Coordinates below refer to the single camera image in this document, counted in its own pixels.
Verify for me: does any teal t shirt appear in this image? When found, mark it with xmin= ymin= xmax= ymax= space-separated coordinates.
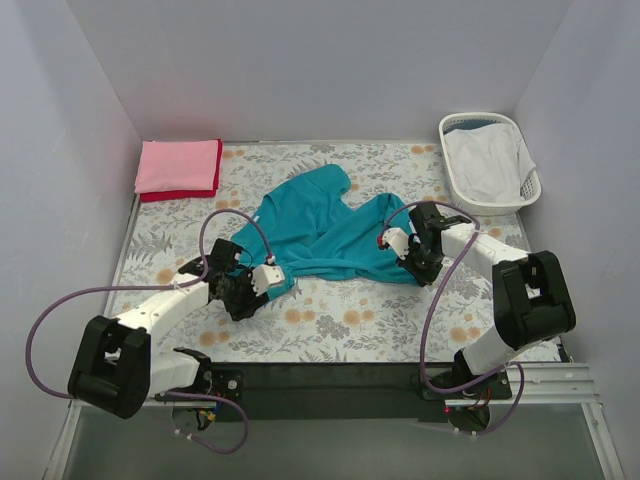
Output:
xmin=254 ymin=165 xmax=416 ymax=300

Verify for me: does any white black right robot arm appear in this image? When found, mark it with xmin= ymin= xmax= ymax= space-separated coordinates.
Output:
xmin=377 ymin=201 xmax=576 ymax=398

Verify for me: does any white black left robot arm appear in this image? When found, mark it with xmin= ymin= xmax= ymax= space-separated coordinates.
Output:
xmin=67 ymin=239 xmax=285 ymax=419

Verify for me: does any floral table mat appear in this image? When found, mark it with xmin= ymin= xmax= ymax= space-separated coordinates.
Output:
xmin=102 ymin=142 xmax=564 ymax=364

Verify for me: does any white t shirt in basket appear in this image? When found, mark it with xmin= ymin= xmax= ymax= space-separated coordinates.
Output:
xmin=444 ymin=123 xmax=535 ymax=204

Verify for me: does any red folded t shirt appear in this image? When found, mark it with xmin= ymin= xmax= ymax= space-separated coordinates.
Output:
xmin=138 ymin=138 xmax=224 ymax=204

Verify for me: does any pink folded t shirt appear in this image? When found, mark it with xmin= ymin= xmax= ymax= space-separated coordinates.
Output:
xmin=133 ymin=139 xmax=222 ymax=195

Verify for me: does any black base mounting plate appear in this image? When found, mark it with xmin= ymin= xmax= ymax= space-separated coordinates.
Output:
xmin=155 ymin=363 xmax=512 ymax=427

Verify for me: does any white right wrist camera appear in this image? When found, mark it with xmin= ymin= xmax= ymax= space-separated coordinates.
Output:
xmin=377 ymin=227 xmax=410 ymax=260

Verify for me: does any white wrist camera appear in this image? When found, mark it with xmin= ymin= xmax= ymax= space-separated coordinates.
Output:
xmin=377 ymin=227 xmax=410 ymax=260
xmin=250 ymin=264 xmax=286 ymax=296

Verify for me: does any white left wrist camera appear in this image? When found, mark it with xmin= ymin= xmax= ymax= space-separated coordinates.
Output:
xmin=250 ymin=264 xmax=286 ymax=296

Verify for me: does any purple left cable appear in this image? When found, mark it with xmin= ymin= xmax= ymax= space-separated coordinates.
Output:
xmin=27 ymin=209 xmax=277 ymax=455

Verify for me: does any aluminium frame rail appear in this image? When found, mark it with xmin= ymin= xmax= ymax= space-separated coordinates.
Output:
xmin=47 ymin=363 xmax=625 ymax=479

